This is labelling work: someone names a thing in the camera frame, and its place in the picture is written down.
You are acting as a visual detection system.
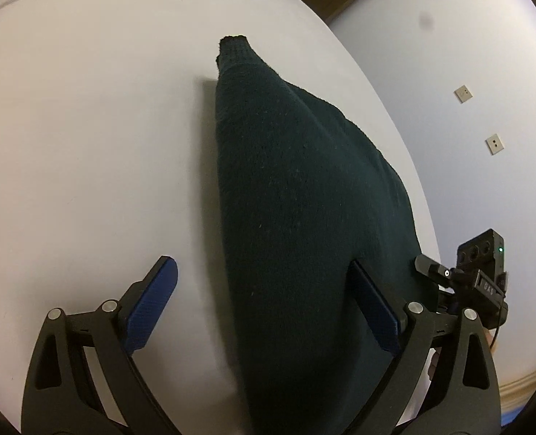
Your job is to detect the dark green knit sweater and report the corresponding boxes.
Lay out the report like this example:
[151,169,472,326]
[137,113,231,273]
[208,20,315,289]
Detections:
[214,35,425,435]

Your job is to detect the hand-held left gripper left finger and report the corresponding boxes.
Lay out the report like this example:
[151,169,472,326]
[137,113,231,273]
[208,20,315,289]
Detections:
[21,255,180,435]

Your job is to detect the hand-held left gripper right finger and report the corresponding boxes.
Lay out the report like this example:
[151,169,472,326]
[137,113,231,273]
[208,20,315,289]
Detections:
[340,259,502,435]

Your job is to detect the beige baseboard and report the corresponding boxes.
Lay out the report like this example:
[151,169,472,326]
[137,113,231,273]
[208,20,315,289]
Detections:
[498,366,536,413]

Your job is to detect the black cable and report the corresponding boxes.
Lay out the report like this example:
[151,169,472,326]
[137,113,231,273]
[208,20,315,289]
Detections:
[490,306,510,352]

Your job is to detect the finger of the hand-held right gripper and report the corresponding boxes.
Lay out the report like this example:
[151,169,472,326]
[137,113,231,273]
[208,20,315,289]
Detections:
[414,254,454,291]

